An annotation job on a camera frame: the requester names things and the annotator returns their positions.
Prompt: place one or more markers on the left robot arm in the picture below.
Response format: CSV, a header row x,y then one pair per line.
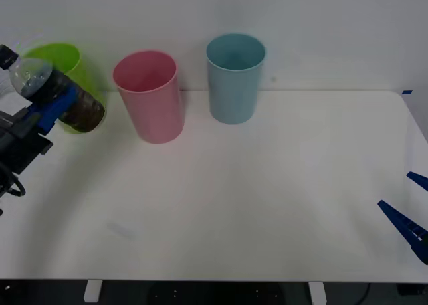
x,y
20,188

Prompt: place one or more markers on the green plastic bin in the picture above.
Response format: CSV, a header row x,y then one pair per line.
x,y
68,55

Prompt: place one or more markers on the pale blue plastic bin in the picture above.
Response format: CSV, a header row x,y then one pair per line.
x,y
232,94

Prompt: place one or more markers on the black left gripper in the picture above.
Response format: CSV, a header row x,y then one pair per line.
x,y
20,144

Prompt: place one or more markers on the dark-drink plastic bottle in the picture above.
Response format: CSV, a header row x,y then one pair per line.
x,y
85,111

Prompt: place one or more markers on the pink plastic bin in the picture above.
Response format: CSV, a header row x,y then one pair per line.
x,y
157,114

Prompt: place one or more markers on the white table leg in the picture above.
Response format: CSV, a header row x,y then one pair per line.
x,y
92,291
317,293

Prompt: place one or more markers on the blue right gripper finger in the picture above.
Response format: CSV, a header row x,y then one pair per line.
x,y
403,223
419,179

